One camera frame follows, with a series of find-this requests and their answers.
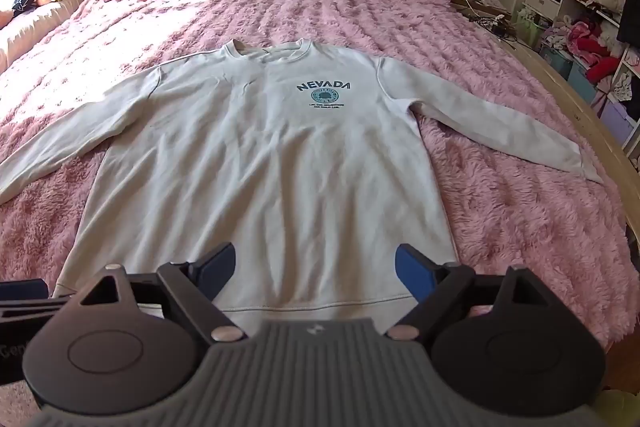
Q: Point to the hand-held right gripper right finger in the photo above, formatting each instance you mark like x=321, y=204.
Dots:
x=412, y=272

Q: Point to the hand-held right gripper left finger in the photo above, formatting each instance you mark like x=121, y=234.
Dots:
x=222, y=269

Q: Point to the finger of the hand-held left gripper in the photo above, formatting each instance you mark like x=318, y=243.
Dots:
x=22, y=290

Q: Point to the white printed sweatshirt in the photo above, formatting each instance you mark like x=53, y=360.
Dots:
x=280, y=167

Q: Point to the pink and red clothes pile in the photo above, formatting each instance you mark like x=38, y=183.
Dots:
x=585, y=42

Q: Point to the teal storage box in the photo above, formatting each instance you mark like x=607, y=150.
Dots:
x=580, y=84

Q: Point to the lilac storage box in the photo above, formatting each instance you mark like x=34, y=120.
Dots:
x=615, y=119

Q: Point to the cream window seat cushion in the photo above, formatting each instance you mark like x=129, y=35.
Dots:
x=30, y=32

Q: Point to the green storage box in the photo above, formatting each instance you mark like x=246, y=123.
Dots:
x=527, y=29

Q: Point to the pink fluffy blanket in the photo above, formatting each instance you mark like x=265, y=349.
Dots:
x=350, y=7

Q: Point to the wooden nightstand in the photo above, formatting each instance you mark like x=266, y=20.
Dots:
x=492, y=6

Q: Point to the black coat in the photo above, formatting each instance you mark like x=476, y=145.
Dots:
x=631, y=7

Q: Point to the wooden bed frame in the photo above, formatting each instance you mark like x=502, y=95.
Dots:
x=590, y=127

